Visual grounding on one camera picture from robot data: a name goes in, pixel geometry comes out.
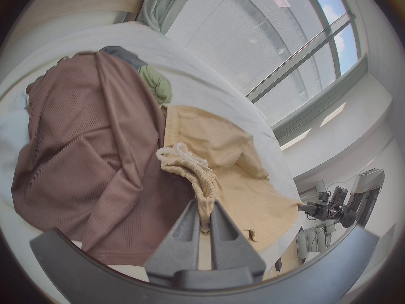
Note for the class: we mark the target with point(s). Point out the green garment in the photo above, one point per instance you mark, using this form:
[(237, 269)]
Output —
[(156, 82)]

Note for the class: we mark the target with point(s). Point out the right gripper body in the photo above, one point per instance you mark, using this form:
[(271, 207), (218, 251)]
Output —
[(319, 210)]

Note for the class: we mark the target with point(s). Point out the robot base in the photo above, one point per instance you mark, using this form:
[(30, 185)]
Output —
[(311, 242)]

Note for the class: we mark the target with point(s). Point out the black garment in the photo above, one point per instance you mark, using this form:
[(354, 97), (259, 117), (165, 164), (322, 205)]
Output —
[(126, 55)]

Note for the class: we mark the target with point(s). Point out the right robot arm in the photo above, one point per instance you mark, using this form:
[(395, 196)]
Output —
[(360, 198)]

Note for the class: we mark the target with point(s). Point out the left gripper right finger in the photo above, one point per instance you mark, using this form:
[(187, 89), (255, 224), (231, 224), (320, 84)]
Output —
[(231, 249)]

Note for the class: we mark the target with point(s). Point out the grey-green curtain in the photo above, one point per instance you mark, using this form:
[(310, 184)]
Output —
[(158, 8)]

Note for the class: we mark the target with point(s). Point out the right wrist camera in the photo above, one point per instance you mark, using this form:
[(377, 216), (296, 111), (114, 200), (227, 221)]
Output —
[(324, 196)]

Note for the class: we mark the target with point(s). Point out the brown garment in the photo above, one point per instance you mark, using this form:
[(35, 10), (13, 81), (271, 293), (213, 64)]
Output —
[(82, 144)]

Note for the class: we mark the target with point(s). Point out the tan shorts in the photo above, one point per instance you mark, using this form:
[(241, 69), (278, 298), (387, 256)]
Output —
[(240, 176)]

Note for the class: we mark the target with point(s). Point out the window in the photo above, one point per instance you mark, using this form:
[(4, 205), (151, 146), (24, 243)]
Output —
[(253, 30)]

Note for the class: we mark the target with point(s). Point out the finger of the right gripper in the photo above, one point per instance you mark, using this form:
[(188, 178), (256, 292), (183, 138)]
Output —
[(302, 207)]

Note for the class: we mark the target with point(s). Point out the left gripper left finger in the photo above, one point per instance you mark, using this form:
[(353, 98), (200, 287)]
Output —
[(182, 249)]

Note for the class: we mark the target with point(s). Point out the white garment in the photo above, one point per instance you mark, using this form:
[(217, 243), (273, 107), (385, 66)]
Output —
[(12, 131)]

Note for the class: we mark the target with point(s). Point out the bed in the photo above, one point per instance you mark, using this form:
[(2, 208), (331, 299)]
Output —
[(202, 74)]

